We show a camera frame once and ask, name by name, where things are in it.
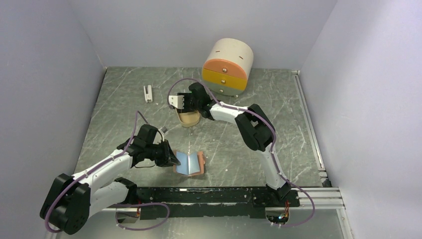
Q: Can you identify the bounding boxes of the round three-drawer organizer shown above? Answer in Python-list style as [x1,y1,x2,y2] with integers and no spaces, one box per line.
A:
[202,38,254,96]

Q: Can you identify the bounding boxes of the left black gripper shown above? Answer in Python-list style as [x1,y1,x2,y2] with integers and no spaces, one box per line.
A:
[145,138,181,167]

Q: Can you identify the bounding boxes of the pink card holder wallet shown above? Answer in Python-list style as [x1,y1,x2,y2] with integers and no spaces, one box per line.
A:
[173,151,206,177]

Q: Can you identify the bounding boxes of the beige oval tray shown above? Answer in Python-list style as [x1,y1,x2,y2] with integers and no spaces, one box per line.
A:
[177,111,201,127]

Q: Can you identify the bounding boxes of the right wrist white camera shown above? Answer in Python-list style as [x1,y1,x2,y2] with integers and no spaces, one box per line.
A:
[168,95,184,110]

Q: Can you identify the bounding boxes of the aluminium frame rail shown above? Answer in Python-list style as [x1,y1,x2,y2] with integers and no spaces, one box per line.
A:
[46,70,355,239]

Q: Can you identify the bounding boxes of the small white clip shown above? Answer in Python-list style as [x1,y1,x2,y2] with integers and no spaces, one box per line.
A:
[143,85,153,103]

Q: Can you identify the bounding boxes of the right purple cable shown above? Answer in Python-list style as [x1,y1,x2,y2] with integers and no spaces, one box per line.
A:
[167,78,316,229]

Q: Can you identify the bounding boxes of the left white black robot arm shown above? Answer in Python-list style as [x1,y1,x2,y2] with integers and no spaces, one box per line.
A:
[40,124,181,235]

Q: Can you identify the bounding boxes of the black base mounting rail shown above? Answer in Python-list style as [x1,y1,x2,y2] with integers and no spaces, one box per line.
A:
[129,187,300,220]

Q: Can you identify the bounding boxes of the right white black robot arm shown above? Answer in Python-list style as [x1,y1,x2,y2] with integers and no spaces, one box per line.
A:
[170,82,291,206]

